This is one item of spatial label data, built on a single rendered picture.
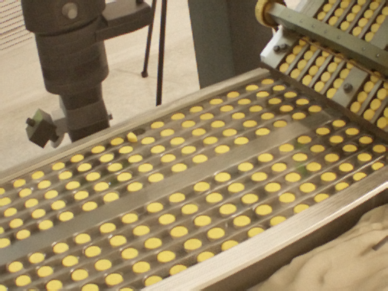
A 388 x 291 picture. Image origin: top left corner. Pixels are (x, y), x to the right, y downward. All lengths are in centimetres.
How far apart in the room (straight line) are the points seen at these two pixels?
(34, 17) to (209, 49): 73
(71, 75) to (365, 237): 40
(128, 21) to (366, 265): 41
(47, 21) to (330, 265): 40
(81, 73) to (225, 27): 63
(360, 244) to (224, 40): 95
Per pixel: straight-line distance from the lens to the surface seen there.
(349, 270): 37
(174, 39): 322
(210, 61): 136
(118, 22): 69
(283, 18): 62
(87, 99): 71
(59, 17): 65
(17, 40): 294
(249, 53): 133
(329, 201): 45
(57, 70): 69
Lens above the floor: 123
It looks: 32 degrees down
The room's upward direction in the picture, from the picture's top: 8 degrees counter-clockwise
